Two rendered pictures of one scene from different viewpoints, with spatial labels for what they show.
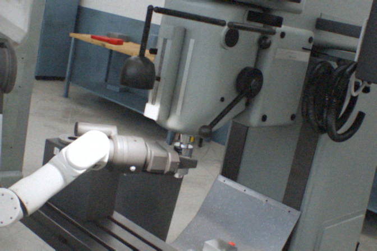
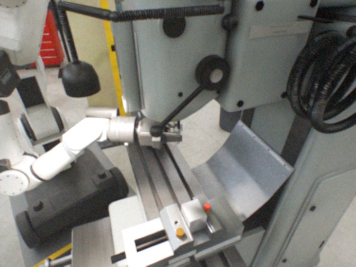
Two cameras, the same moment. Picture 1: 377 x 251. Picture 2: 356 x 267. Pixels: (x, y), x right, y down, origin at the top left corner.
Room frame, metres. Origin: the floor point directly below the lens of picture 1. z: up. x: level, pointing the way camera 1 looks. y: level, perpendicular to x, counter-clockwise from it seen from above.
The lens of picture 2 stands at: (0.84, -0.26, 1.63)
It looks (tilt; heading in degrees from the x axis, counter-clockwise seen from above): 36 degrees down; 28
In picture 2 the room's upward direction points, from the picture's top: straight up
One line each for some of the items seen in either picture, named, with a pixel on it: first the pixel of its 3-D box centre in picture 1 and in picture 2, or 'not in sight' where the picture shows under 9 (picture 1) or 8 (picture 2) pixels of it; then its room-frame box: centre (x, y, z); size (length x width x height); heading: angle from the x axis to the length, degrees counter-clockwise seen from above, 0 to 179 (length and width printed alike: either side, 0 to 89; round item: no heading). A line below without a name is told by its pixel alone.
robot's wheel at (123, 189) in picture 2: not in sight; (118, 181); (1.53, 0.54, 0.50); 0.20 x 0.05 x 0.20; 67
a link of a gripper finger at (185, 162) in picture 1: (185, 163); (171, 138); (1.28, -0.01, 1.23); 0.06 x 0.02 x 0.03; 116
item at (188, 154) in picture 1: (180, 160); (172, 133); (1.31, 0.00, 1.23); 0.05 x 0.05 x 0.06
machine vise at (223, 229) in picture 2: not in sight; (183, 230); (1.17, -0.11, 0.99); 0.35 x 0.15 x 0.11; 140
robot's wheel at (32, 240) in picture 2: not in sight; (28, 229); (1.04, 0.75, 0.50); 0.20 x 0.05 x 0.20; 67
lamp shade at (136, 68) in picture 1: (138, 70); (79, 76); (1.13, 0.12, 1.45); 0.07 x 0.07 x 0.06
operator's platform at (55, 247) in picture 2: not in sight; (77, 206); (1.38, 0.87, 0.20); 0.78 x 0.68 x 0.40; 67
